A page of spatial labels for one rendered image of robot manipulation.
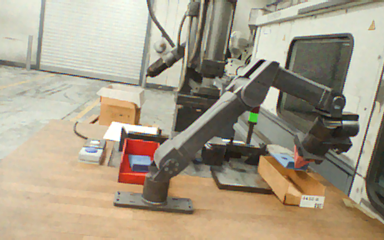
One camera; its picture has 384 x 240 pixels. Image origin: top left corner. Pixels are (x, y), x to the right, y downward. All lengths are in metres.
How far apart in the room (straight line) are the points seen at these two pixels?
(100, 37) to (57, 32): 1.27
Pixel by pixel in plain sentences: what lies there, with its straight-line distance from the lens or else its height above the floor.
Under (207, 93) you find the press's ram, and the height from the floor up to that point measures 1.16.
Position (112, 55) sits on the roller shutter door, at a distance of 10.47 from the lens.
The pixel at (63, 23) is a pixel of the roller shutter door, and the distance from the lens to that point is 10.79.
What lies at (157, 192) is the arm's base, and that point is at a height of 0.95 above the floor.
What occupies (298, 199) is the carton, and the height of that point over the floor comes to 0.92.
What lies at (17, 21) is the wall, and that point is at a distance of 11.29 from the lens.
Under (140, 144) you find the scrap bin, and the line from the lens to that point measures 1.20.
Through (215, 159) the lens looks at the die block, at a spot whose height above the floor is 0.93.
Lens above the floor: 1.29
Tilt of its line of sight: 11 degrees down
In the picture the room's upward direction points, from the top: 10 degrees clockwise
